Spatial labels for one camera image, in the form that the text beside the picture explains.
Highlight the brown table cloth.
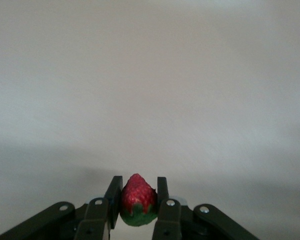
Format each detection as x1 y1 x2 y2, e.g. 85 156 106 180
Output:
0 0 300 240

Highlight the red strawberry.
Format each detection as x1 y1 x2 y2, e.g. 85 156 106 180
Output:
119 173 159 228

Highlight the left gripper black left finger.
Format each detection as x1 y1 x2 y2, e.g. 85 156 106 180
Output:
0 175 124 240

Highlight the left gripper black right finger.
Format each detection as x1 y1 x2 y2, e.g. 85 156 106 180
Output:
152 176 260 240

